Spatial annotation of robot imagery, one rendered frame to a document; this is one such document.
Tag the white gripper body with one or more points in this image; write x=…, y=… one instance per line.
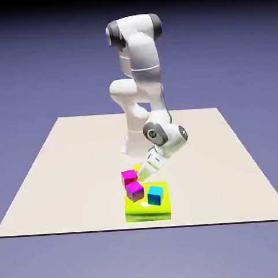
x=147, y=171

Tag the small yellow cube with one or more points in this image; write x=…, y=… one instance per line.
x=137, y=167

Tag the small magenta cube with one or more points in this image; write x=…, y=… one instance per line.
x=129, y=176

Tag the small purple cube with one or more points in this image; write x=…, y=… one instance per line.
x=135, y=191

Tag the small cyan cube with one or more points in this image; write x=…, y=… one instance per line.
x=155, y=195

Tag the large lime green box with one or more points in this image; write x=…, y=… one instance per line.
x=157, y=209

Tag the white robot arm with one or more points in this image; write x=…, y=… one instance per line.
x=143, y=60

